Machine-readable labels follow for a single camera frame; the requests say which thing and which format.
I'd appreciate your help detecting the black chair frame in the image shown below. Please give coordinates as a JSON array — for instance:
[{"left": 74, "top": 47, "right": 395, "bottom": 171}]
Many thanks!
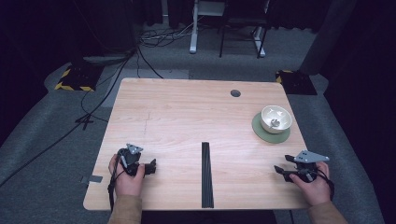
[{"left": 219, "top": 0, "right": 270, "bottom": 60}]

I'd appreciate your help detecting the bundle of floor cables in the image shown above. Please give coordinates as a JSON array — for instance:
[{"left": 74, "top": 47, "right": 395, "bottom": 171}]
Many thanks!
[{"left": 138, "top": 26, "right": 195, "bottom": 49}]

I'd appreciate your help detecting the long black floor cable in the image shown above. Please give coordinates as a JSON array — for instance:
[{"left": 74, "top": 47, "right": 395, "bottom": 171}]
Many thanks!
[{"left": 0, "top": 46, "right": 139, "bottom": 189}]

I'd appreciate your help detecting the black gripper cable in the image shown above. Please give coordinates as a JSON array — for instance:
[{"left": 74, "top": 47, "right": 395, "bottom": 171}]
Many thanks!
[
  {"left": 106, "top": 152, "right": 121, "bottom": 213},
  {"left": 317, "top": 168, "right": 336, "bottom": 201}
]

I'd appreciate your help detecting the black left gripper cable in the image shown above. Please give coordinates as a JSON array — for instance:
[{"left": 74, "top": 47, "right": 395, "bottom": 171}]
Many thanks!
[{"left": 106, "top": 152, "right": 121, "bottom": 213}]

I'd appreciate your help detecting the grey tape piece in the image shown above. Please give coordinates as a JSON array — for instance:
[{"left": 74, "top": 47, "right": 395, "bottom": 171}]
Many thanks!
[{"left": 80, "top": 175, "right": 104, "bottom": 185}]

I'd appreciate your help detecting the person's right hand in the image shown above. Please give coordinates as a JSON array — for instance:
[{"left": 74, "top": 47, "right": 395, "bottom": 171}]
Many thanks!
[{"left": 290, "top": 161, "right": 332, "bottom": 207}]

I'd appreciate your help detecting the person's left hand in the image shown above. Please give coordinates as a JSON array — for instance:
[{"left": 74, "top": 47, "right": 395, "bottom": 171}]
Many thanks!
[{"left": 107, "top": 154, "right": 146, "bottom": 198}]

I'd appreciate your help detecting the grey curtain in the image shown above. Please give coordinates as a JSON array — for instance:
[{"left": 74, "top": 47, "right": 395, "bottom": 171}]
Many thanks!
[{"left": 299, "top": 0, "right": 358, "bottom": 76}]

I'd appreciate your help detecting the white desk leg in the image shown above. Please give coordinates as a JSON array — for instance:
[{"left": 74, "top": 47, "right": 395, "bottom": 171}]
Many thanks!
[
  {"left": 252, "top": 26, "right": 267, "bottom": 59},
  {"left": 189, "top": 0, "right": 201, "bottom": 54}
]

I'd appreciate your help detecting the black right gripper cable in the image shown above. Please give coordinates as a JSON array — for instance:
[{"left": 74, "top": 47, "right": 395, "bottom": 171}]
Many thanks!
[{"left": 317, "top": 168, "right": 336, "bottom": 201}]

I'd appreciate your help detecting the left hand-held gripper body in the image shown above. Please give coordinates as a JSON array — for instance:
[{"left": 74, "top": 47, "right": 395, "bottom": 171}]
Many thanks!
[{"left": 117, "top": 143, "right": 148, "bottom": 177}]

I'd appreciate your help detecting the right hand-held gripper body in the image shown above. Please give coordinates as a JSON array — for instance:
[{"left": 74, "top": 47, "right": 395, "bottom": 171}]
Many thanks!
[{"left": 290, "top": 149, "right": 331, "bottom": 183}]

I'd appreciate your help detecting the white ceramic bowl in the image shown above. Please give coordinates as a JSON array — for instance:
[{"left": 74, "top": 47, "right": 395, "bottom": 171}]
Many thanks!
[{"left": 261, "top": 105, "right": 293, "bottom": 134}]

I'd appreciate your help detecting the green round coaster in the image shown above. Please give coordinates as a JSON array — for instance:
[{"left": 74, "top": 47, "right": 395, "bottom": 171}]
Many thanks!
[{"left": 251, "top": 111, "right": 291, "bottom": 145}]

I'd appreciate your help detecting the yellow black striped base plate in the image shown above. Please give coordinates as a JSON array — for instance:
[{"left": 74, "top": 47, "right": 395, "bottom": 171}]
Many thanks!
[
  {"left": 276, "top": 69, "right": 318, "bottom": 96},
  {"left": 54, "top": 63, "right": 105, "bottom": 92}
]

